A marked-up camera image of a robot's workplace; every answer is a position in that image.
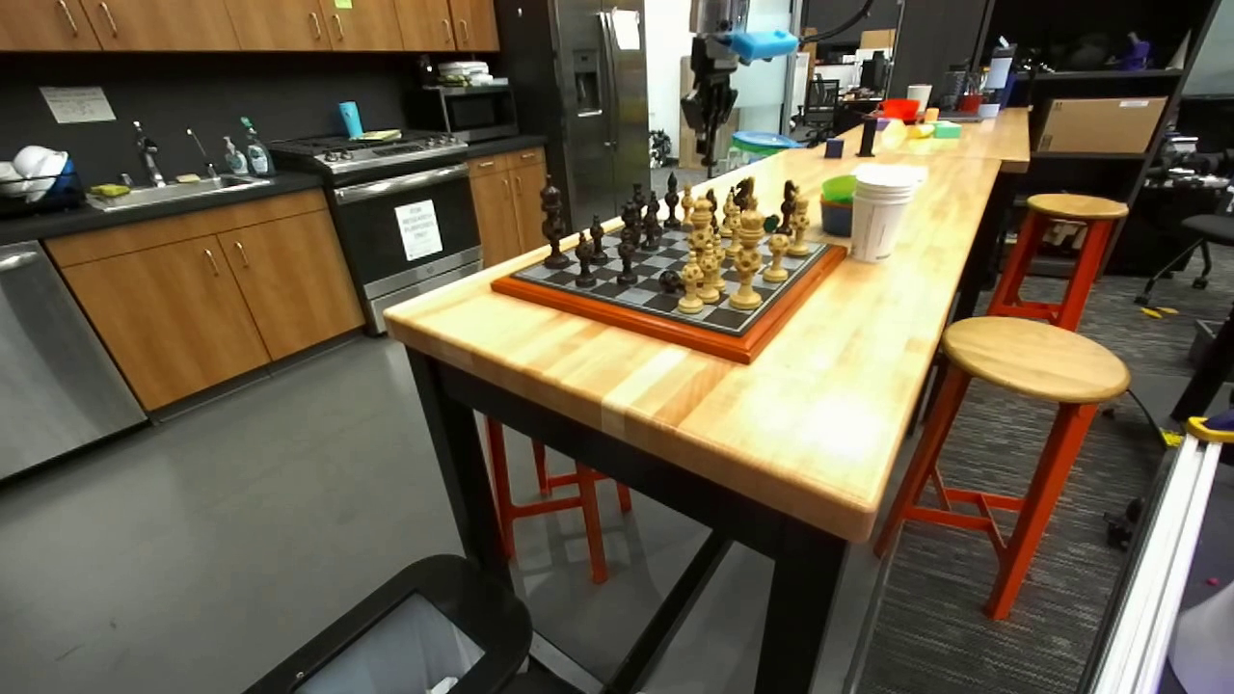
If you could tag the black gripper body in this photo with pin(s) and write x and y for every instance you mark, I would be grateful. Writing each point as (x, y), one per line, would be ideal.
(715, 77)

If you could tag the light wooden chess piece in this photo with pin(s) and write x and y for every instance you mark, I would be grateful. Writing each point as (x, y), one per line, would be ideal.
(704, 214)
(691, 287)
(749, 263)
(803, 223)
(777, 257)
(732, 221)
(715, 263)

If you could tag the tall dark wooden chess piece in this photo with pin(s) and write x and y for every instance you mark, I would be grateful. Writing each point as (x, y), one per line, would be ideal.
(559, 221)

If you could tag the teal round tub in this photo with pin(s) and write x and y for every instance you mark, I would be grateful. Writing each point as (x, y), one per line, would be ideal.
(771, 141)

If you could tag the white paper on fridge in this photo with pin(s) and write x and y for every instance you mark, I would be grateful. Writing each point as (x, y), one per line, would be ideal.
(628, 28)

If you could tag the small dark blue box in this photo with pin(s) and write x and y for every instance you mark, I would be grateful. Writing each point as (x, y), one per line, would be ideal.
(834, 147)

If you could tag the stainless steel fridge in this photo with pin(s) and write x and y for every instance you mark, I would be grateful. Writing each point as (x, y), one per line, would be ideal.
(566, 118)

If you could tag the black stand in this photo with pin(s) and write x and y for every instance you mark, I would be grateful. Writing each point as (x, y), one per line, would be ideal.
(871, 136)

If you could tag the small dark wooden pawn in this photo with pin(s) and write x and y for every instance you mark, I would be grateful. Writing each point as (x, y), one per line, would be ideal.
(672, 284)

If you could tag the white foam cup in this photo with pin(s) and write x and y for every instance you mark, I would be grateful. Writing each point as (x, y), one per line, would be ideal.
(890, 214)

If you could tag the red bowl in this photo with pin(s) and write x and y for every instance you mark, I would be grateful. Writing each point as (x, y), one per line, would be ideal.
(902, 110)

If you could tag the narrow wooden base cabinet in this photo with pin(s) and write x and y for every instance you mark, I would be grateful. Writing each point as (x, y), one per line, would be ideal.
(508, 199)

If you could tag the black microwave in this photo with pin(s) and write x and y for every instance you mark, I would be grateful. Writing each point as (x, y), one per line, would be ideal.
(467, 110)

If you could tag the bowls stacked on microwave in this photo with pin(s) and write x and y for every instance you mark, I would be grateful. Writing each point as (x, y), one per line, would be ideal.
(465, 72)

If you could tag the white paper on oven door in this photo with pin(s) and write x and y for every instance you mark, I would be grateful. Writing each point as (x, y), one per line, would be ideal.
(417, 232)

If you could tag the stainless steel oven range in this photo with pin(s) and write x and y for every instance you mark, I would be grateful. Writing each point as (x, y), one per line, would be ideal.
(371, 249)

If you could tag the blue tumbler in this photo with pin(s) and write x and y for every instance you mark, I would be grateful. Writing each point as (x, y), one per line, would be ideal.
(352, 119)

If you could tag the wooden stool orange legs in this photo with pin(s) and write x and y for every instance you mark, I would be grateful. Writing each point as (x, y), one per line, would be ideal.
(596, 524)
(1077, 204)
(1035, 356)

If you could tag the black desk with wood panel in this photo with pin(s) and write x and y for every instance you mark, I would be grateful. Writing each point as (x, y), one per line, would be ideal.
(1101, 129)

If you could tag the clear soap bottle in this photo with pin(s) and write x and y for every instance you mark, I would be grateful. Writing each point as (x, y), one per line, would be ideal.
(255, 155)

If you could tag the black office chair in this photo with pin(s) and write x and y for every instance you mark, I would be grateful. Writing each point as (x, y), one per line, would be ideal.
(1209, 232)

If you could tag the black trash bin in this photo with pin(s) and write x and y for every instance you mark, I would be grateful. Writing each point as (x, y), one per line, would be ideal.
(508, 616)

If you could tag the wide wooden base cabinet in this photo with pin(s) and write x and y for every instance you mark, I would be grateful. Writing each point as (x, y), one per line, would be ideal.
(208, 299)

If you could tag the steel kitchen sink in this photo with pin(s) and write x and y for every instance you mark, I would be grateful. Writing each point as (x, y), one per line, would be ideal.
(177, 195)

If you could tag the chrome kitchen faucet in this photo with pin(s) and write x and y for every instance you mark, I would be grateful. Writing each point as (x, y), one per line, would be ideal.
(152, 161)

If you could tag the yellow clamp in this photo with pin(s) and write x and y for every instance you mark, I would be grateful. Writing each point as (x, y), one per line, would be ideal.
(1213, 428)

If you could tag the dish bowl with white cloth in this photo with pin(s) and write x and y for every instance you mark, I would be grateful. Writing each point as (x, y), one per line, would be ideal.
(38, 169)

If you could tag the stainless steel dishwasher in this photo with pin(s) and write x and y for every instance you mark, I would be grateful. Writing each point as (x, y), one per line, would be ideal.
(59, 366)

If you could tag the chess board with orange frame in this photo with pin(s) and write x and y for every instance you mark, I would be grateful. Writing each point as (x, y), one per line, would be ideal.
(719, 321)

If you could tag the black table frame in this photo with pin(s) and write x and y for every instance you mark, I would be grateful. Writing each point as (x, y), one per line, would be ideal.
(800, 601)

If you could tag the wooden wall cabinets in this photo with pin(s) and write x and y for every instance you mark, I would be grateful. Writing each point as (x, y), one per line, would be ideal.
(233, 19)

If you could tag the white board frame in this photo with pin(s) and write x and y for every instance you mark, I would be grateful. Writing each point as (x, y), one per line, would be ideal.
(1164, 565)

